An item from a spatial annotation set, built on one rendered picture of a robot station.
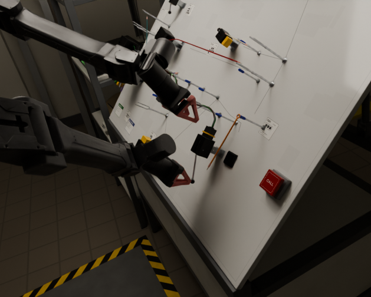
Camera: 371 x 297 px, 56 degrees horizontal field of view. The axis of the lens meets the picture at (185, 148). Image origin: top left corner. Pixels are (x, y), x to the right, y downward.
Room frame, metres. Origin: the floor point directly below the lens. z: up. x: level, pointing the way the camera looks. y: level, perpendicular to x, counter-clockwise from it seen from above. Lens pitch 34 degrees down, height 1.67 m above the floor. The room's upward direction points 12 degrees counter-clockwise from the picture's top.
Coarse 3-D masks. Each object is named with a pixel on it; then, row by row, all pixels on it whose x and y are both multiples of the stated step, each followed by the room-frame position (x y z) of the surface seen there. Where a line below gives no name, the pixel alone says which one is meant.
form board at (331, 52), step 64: (192, 0) 1.55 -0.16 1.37; (256, 0) 1.18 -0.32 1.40; (320, 0) 0.94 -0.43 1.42; (192, 64) 1.27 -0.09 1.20; (256, 64) 0.99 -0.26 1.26; (320, 64) 0.80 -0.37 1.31; (192, 128) 1.04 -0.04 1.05; (256, 128) 0.82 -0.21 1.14; (320, 128) 0.67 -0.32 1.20; (192, 192) 0.85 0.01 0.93; (256, 192) 0.68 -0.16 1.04; (256, 256) 0.55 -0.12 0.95
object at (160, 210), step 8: (136, 176) 1.56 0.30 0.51; (144, 184) 1.42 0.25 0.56; (144, 192) 1.49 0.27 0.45; (152, 192) 1.29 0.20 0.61; (152, 200) 1.34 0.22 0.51; (152, 208) 1.40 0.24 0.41; (160, 208) 1.21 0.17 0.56; (160, 216) 1.26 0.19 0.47; (168, 216) 1.12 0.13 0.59; (168, 224) 1.15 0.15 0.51; (168, 232) 1.20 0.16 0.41; (176, 240) 1.09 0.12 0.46
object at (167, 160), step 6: (156, 162) 0.77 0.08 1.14; (162, 162) 0.78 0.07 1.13; (168, 162) 0.79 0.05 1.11; (174, 162) 0.79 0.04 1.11; (156, 168) 0.76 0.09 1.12; (162, 168) 0.77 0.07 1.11; (168, 168) 0.77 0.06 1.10; (174, 168) 0.77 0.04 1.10; (180, 168) 0.76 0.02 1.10; (156, 174) 0.77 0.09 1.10; (162, 174) 0.77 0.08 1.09; (168, 174) 0.77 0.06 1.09; (174, 174) 0.75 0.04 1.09; (162, 180) 0.77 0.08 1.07; (168, 180) 0.75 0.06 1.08; (168, 186) 0.74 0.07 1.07
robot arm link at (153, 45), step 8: (152, 40) 0.91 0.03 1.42; (160, 40) 0.89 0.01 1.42; (168, 40) 0.89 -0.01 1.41; (144, 48) 0.88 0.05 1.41; (152, 48) 0.87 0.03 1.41; (160, 48) 0.86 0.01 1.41; (168, 48) 0.87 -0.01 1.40; (120, 56) 0.83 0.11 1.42; (128, 56) 0.83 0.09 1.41; (136, 56) 0.83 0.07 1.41; (144, 56) 0.87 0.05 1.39; (160, 56) 0.85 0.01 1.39; (168, 56) 0.86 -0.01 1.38; (136, 64) 0.83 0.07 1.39; (168, 64) 0.85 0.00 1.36; (136, 72) 0.83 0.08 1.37; (136, 80) 0.84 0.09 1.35
